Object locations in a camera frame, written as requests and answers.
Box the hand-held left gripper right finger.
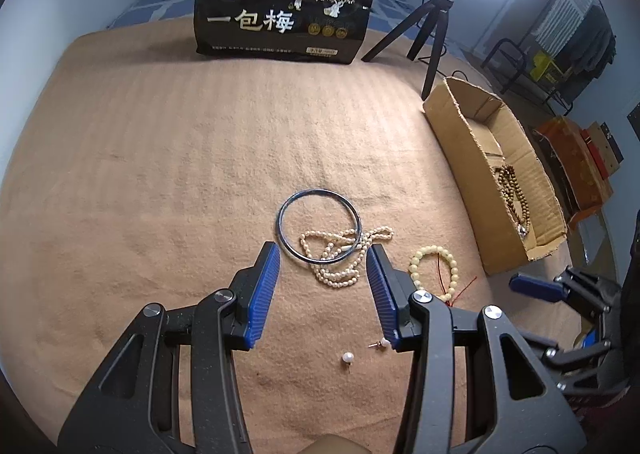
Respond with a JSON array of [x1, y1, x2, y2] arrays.
[[366, 244, 587, 454]]

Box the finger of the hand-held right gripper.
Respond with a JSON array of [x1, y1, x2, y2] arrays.
[[540, 328, 618, 391], [509, 267, 622, 321]]

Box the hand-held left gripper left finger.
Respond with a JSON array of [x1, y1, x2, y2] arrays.
[[57, 241, 281, 454]]

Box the white pearl necklace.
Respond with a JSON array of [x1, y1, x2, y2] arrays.
[[299, 227, 393, 291]]

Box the dark blue bangle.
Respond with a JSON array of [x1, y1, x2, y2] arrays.
[[276, 189, 361, 265]]

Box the brown cardboard box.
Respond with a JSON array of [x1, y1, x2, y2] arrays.
[[423, 77, 569, 276]]

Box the yellow green box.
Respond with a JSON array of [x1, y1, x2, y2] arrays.
[[530, 52, 566, 82]]

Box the black metal chair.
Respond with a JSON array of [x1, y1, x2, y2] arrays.
[[481, 37, 576, 115]]

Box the grey hanging clothes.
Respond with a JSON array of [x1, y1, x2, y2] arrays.
[[570, 4, 618, 80]]

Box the black snack bag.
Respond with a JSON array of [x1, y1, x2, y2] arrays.
[[194, 0, 379, 66]]

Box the black tripod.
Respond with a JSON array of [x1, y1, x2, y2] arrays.
[[361, 0, 461, 101]]

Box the yellow bead bracelet red string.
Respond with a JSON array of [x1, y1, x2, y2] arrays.
[[409, 245, 478, 307]]

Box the brown wooden bead necklace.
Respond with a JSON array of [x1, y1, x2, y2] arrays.
[[495, 165, 532, 239]]

